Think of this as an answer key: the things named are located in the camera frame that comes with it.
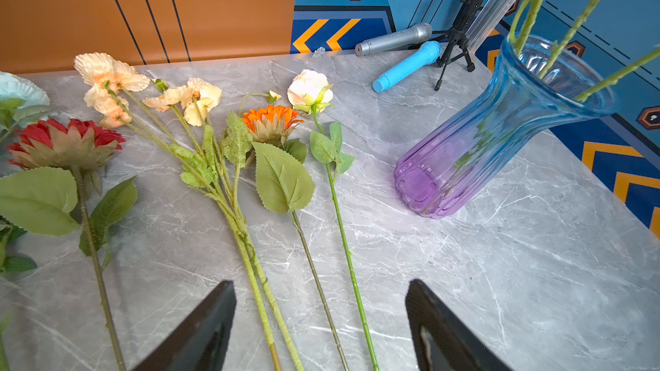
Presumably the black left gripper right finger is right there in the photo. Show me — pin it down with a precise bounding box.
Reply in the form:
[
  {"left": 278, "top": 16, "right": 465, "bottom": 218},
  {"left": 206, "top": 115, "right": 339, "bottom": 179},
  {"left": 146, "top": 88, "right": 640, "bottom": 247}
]
[{"left": 405, "top": 278, "right": 510, "bottom": 371}]

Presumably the black tripod microphone stand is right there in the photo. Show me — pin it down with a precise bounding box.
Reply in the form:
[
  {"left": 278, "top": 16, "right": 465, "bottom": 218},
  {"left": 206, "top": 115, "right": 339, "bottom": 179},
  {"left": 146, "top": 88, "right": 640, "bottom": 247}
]
[{"left": 434, "top": 0, "right": 485, "bottom": 91}]

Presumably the red orange flower stem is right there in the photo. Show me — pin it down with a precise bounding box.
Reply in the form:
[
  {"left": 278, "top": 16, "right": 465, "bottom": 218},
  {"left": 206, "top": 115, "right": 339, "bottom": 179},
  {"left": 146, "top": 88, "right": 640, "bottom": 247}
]
[{"left": 222, "top": 105, "right": 349, "bottom": 370}]

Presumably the purple blue glass vase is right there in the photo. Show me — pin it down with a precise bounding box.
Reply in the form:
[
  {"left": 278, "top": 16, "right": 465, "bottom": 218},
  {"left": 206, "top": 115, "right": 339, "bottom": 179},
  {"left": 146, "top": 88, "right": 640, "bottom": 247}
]
[{"left": 395, "top": 35, "right": 620, "bottom": 218}]

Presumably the light blue microphone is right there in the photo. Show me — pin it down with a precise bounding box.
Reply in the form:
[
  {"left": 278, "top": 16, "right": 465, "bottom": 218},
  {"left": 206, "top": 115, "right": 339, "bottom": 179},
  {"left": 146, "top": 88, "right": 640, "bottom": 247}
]
[{"left": 372, "top": 41, "right": 442, "bottom": 93}]

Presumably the silver microphone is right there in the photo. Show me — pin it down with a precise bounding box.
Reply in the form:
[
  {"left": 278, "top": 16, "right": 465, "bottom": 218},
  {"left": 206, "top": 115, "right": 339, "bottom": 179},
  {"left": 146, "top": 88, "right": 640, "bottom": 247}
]
[{"left": 354, "top": 22, "right": 432, "bottom": 56}]

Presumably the green leafy flower stem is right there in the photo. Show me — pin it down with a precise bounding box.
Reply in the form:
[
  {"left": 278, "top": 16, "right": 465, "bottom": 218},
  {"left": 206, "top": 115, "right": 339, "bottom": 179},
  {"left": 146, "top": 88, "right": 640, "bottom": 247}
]
[{"left": 1, "top": 120, "right": 138, "bottom": 370}]

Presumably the white flower stem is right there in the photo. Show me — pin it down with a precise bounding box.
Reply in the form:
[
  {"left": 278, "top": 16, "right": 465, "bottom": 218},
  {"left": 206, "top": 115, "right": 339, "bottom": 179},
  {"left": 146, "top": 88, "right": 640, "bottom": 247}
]
[{"left": 1, "top": 72, "right": 50, "bottom": 144}]

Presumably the peach flower bunch stem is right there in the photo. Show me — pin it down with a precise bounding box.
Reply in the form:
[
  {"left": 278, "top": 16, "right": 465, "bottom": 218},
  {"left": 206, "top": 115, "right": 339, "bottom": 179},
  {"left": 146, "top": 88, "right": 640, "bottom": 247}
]
[{"left": 74, "top": 53, "right": 304, "bottom": 370}]

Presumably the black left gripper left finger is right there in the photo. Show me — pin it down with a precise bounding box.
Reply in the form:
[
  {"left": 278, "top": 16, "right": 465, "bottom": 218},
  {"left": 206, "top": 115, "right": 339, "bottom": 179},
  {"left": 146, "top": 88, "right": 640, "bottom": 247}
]
[{"left": 135, "top": 281, "right": 237, "bottom": 370}]

